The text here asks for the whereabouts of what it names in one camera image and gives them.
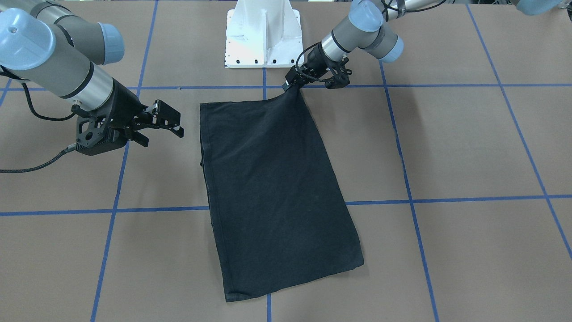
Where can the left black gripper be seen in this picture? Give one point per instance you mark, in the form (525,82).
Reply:
(316,57)

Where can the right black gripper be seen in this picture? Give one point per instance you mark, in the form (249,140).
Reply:
(126,102)

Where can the black printed t-shirt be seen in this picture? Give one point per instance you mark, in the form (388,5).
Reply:
(278,215)

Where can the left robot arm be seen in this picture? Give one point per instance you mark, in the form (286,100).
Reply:
(365,28)

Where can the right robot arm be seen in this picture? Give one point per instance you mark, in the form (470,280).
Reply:
(44,42)

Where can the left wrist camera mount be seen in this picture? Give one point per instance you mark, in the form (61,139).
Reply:
(340,74)

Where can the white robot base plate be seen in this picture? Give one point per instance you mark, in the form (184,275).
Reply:
(262,34)

